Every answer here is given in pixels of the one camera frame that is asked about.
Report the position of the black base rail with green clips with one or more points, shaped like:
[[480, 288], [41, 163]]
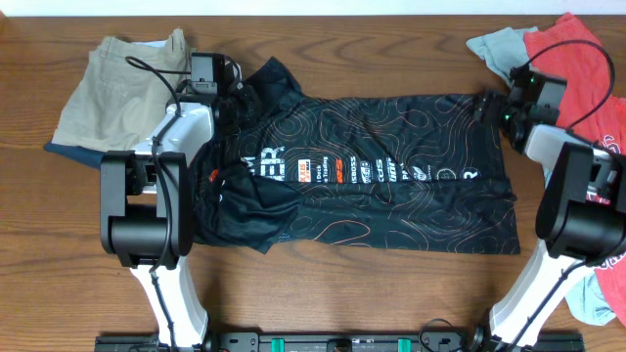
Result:
[[427, 339]]

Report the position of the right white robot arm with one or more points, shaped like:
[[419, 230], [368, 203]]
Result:
[[580, 223]]

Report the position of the red printed t-shirt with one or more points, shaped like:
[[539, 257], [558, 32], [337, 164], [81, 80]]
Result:
[[588, 109]]

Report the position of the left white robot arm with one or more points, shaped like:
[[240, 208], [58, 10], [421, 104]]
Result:
[[146, 214]]

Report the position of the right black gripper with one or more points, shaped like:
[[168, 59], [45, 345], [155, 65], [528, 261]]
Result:
[[490, 100]]

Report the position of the black cycling jersey with logos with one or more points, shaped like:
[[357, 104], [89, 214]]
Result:
[[410, 172]]

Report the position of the grey t-shirt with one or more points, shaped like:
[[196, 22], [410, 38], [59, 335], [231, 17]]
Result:
[[503, 50]]

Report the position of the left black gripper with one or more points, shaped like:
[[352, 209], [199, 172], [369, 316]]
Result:
[[253, 105]]

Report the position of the folded navy blue garment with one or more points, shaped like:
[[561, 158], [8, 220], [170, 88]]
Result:
[[81, 155]]

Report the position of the folded khaki shorts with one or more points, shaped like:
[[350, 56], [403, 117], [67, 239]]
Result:
[[116, 106]]

